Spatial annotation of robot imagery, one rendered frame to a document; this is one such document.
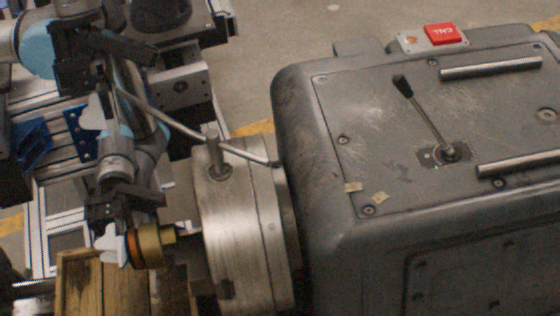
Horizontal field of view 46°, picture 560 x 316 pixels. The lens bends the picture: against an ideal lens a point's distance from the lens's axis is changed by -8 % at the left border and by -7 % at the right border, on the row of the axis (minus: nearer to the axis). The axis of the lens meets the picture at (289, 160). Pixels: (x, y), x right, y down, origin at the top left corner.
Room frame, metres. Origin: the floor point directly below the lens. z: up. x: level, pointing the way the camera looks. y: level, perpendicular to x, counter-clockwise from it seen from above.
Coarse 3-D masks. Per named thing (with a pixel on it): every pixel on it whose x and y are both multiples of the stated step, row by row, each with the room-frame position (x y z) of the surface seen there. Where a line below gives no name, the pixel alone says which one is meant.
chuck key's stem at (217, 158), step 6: (210, 132) 0.81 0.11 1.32; (216, 132) 0.81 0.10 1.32; (210, 138) 0.80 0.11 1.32; (216, 138) 0.81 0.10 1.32; (210, 144) 0.80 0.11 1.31; (216, 144) 0.80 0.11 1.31; (210, 150) 0.81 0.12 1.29; (216, 150) 0.80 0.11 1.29; (222, 150) 0.81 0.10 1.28; (210, 156) 0.81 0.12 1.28; (216, 156) 0.81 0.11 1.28; (222, 156) 0.81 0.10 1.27; (216, 162) 0.81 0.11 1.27; (222, 162) 0.81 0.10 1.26; (216, 168) 0.81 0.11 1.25; (222, 168) 0.81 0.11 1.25; (222, 174) 0.81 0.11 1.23
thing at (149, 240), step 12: (144, 228) 0.82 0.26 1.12; (156, 228) 0.81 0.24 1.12; (168, 228) 0.82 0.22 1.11; (132, 240) 0.80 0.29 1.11; (144, 240) 0.80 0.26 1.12; (156, 240) 0.79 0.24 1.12; (168, 240) 0.80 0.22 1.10; (180, 240) 0.84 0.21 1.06; (132, 252) 0.78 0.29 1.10; (144, 252) 0.78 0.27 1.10; (156, 252) 0.78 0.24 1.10; (132, 264) 0.77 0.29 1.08; (144, 264) 0.78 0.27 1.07; (156, 264) 0.77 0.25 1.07
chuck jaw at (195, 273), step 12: (192, 240) 0.79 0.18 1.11; (168, 252) 0.77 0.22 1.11; (180, 252) 0.77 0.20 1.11; (192, 252) 0.76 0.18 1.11; (204, 252) 0.76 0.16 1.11; (168, 264) 0.76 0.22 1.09; (180, 264) 0.74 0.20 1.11; (192, 264) 0.73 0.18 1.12; (204, 264) 0.73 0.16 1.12; (180, 276) 0.73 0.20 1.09; (192, 276) 0.70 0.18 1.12; (204, 276) 0.70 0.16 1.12; (192, 288) 0.69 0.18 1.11; (204, 288) 0.69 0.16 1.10; (216, 288) 0.68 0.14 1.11; (228, 288) 0.68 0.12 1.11
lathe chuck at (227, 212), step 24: (240, 144) 0.88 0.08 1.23; (240, 168) 0.82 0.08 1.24; (216, 192) 0.78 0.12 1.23; (240, 192) 0.78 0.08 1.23; (216, 216) 0.74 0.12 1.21; (240, 216) 0.74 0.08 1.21; (216, 240) 0.72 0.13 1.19; (240, 240) 0.71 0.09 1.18; (216, 264) 0.69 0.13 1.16; (240, 264) 0.69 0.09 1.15; (264, 264) 0.69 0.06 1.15; (240, 288) 0.68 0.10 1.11; (264, 288) 0.68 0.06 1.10; (240, 312) 0.68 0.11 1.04; (264, 312) 0.69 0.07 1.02
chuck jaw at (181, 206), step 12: (180, 168) 0.89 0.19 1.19; (192, 168) 0.89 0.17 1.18; (180, 180) 0.88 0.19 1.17; (192, 180) 0.88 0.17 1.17; (168, 192) 0.86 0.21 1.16; (180, 192) 0.86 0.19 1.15; (192, 192) 0.86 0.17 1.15; (168, 204) 0.85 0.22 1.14; (180, 204) 0.85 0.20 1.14; (192, 204) 0.85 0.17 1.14; (168, 216) 0.84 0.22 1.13; (180, 216) 0.84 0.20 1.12; (192, 216) 0.83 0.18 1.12
